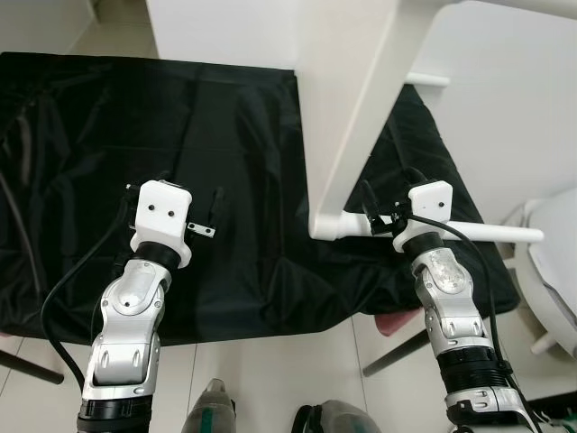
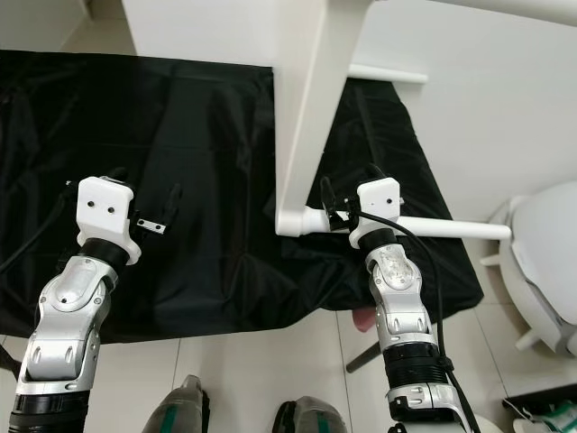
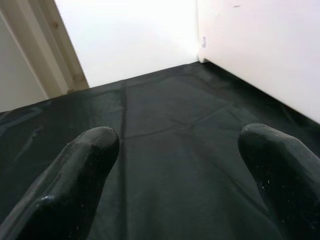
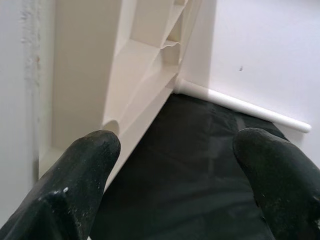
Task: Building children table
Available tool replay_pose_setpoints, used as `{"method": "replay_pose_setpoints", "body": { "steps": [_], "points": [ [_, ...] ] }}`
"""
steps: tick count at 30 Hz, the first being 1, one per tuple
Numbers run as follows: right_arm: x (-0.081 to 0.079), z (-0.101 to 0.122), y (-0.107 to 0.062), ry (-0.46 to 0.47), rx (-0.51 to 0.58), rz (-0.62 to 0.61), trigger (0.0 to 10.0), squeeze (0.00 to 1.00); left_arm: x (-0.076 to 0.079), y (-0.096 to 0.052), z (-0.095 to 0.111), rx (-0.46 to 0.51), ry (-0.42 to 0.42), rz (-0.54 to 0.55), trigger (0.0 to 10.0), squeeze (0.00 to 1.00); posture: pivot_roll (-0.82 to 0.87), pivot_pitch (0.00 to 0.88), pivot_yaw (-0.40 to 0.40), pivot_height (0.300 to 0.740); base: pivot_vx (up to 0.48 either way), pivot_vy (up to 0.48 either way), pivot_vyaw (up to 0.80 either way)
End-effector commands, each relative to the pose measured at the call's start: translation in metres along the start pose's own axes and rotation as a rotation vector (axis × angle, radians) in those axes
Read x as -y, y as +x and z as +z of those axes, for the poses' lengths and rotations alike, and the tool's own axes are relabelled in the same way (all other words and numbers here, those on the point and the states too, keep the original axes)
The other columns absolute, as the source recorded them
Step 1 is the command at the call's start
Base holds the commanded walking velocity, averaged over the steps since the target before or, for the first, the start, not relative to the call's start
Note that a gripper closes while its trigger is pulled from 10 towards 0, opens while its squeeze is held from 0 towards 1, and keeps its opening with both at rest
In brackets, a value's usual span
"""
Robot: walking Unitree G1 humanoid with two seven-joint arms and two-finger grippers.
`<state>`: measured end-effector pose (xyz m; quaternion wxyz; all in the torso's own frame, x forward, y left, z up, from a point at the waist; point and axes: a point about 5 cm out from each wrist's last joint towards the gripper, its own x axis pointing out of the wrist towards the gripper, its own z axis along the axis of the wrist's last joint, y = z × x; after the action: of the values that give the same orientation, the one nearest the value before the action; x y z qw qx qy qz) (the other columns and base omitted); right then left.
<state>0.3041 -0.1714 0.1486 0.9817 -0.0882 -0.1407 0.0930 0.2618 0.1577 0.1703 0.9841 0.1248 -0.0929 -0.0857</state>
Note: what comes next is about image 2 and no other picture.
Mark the white plastic children table top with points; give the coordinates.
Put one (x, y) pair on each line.
(311, 90)

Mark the pink soft object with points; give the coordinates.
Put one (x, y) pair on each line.
(364, 317)

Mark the grey robot left foot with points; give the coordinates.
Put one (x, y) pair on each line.
(180, 410)

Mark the grey robot foot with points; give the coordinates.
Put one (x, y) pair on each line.
(180, 410)
(314, 418)

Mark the white rounded plastic object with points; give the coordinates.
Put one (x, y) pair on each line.
(545, 253)

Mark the grey robot right foot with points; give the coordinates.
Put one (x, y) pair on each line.
(314, 418)

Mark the black flat floor object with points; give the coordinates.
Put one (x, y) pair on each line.
(523, 391)

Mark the white green printed object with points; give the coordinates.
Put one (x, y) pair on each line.
(545, 420)

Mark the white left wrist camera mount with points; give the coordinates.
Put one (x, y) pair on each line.
(108, 207)

